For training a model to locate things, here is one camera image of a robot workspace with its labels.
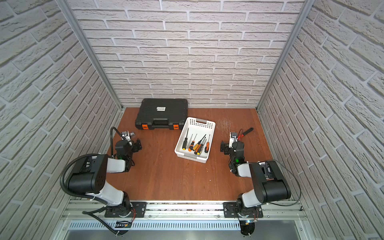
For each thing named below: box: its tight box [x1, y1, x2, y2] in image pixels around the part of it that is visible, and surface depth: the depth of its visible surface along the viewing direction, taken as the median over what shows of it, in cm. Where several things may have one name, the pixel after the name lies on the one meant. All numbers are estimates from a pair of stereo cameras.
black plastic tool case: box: [135, 98, 189, 130], surface depth 109 cm
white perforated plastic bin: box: [174, 117, 216, 164], surface depth 102 cm
